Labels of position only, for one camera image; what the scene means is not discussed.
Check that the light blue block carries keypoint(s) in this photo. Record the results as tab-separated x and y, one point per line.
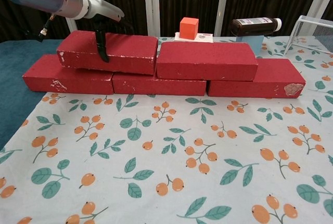
256	44

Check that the red brick with worn edges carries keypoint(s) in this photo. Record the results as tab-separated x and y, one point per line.
125	49

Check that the red brick with white scrapes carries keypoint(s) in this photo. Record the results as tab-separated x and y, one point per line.
52	78

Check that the red foam brick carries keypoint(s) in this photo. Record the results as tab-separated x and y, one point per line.
158	87
205	61

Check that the brown bottle with white cap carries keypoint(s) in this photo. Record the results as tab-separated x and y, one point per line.
255	27

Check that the teal cloth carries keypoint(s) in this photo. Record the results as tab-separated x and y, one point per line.
15	78

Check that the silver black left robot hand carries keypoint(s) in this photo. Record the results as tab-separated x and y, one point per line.
104	7

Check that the floral fruit print tablecloth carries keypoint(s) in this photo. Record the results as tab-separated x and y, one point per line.
166	182

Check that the white carton box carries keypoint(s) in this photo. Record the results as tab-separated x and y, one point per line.
205	37

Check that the orange cube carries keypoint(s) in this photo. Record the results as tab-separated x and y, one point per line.
188	29

